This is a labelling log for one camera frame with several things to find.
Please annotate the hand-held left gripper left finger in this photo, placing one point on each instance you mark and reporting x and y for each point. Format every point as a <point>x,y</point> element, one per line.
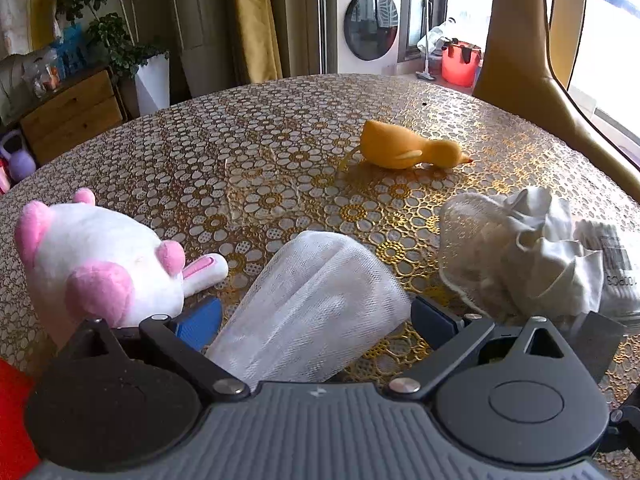
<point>200,324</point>

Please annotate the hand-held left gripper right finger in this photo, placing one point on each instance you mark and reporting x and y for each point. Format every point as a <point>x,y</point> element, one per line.
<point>434,321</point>

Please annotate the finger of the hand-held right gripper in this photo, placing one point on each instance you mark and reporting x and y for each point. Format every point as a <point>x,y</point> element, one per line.
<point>600,342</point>

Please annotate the white mesh cloth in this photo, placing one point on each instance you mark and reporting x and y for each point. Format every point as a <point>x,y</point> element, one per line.
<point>310,305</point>

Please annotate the red storage box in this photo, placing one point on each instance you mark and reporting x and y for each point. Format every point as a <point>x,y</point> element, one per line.
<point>12,410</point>

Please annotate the clear plastic packet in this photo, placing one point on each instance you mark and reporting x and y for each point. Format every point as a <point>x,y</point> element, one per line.
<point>620,260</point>

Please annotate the white crumpled cloth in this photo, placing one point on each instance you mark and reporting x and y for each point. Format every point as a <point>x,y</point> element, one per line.
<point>545,260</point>

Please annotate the pink and white plush toy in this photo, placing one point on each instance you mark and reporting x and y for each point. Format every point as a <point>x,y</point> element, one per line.
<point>110,260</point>

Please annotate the yellow duck toy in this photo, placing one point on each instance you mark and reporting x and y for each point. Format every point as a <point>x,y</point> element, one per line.
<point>400,147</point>

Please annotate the purple kettlebell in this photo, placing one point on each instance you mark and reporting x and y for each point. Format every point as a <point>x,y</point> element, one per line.
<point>20,162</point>

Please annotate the white planter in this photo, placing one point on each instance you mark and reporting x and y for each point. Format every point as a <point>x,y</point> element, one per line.
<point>152,85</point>

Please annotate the tan chair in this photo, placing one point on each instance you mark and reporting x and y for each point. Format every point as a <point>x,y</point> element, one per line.
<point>530,95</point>

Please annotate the wooden drawer cabinet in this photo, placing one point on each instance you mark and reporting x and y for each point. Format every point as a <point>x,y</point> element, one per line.
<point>70,115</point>

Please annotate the white floor mop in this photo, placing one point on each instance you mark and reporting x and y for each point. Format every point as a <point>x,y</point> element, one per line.
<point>426,67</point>

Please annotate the white tower air conditioner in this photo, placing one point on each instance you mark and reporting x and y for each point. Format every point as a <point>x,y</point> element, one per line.
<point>200,70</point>

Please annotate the red bucket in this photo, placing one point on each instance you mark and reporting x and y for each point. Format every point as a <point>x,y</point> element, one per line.
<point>457,67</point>

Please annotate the clear plastic bag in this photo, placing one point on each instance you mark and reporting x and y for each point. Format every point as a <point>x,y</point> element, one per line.
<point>435,35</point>

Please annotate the plastic bag of snacks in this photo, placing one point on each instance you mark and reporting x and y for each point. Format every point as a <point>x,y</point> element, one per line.
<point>45,75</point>

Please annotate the green potted plant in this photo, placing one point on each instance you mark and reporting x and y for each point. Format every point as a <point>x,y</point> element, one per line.
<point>115,40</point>

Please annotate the blue package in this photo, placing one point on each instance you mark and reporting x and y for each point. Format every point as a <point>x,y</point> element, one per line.
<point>72,52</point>

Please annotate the grey padded cushion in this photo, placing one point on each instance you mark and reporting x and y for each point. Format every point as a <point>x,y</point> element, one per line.
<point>10,90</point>

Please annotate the white washing machine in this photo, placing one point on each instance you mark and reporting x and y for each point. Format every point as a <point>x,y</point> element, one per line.
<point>370,25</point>

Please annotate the yellow curtain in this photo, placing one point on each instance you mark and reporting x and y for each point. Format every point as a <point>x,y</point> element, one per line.
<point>255,20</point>

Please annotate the cream curtain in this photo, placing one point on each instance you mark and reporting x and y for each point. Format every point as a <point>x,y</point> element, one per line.
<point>25,0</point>

